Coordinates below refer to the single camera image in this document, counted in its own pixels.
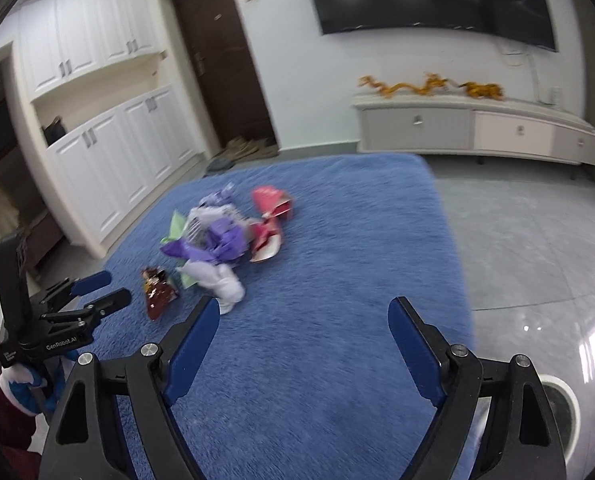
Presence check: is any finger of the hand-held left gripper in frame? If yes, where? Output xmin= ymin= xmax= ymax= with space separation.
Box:
xmin=40 ymin=270 xmax=113 ymax=311
xmin=41 ymin=287 xmax=133 ymax=335

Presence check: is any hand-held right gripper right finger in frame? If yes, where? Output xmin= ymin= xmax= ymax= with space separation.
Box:
xmin=387 ymin=296 xmax=568 ymax=480

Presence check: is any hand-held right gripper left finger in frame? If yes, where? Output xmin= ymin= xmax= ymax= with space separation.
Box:
xmin=37 ymin=296 xmax=221 ymax=480

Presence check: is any brown snack packet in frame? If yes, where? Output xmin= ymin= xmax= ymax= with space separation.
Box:
xmin=141 ymin=266 xmax=180 ymax=322

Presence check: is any green paper wrapper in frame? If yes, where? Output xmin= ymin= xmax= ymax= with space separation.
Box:
xmin=162 ymin=210 xmax=189 ymax=242

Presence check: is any red and white wrapper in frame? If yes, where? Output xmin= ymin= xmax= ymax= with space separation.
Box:
xmin=248 ymin=219 xmax=284 ymax=265

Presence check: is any small lavender wrapper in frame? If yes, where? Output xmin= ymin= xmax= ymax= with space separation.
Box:
xmin=198 ymin=183 xmax=236 ymax=208

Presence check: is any round white-rimmed trash bin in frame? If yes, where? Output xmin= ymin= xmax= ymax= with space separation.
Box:
xmin=538 ymin=374 xmax=578 ymax=467

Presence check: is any red snack wrapper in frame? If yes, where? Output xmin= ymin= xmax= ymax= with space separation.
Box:
xmin=252 ymin=186 xmax=294 ymax=221

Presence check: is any person's left forearm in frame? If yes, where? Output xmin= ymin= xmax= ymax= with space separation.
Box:
xmin=0 ymin=347 xmax=78 ymax=461

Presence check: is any blue fluffy blanket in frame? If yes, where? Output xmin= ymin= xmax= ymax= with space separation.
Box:
xmin=42 ymin=152 xmax=475 ymax=480

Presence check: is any dark bag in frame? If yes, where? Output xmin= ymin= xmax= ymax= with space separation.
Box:
xmin=42 ymin=116 xmax=67 ymax=147

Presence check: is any white panelled cabinet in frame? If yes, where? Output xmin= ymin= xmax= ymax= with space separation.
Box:
xmin=14 ymin=0 xmax=209 ymax=261

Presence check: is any pile of beige shoes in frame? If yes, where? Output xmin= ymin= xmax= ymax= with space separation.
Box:
xmin=212 ymin=136 xmax=278 ymax=161

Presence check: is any white television stand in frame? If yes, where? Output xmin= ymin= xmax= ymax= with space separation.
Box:
xmin=351 ymin=93 xmax=595 ymax=181

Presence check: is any dark brown door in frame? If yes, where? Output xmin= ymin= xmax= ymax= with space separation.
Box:
xmin=172 ymin=0 xmax=278 ymax=155

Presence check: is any golden dragon figurine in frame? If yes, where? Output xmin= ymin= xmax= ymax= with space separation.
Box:
xmin=358 ymin=74 xmax=451 ymax=99

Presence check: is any golden tiger figurine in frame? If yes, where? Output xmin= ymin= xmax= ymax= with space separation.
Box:
xmin=458 ymin=81 xmax=508 ymax=102

